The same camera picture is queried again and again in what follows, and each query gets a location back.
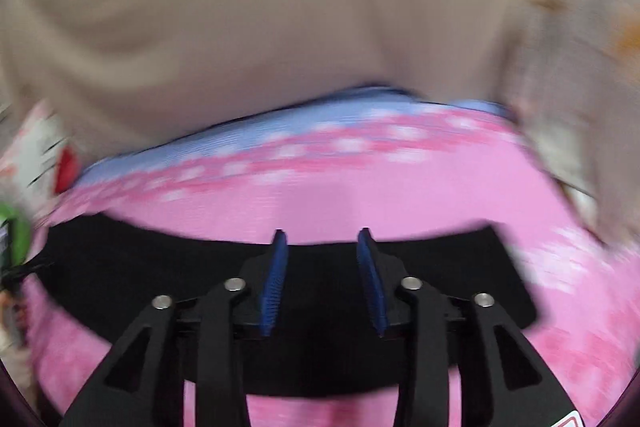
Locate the pink floral blanket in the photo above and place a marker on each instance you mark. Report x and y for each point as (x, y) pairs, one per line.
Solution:
(350, 197)

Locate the white cartoon face pillow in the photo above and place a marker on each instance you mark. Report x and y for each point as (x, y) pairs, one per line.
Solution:
(40, 142)

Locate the black pants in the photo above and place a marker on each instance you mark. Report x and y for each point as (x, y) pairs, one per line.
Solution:
(125, 257)

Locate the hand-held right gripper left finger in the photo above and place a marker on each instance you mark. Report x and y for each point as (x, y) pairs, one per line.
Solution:
(274, 287)

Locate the white orange printed cloth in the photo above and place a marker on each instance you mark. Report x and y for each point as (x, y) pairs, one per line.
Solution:
(585, 72)

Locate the beige quilt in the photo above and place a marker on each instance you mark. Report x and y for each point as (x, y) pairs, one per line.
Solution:
(225, 7)

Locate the green plush toy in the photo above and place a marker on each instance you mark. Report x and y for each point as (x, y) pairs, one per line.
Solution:
(15, 232)

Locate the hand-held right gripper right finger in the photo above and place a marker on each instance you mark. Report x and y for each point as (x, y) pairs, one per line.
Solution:
(371, 287)

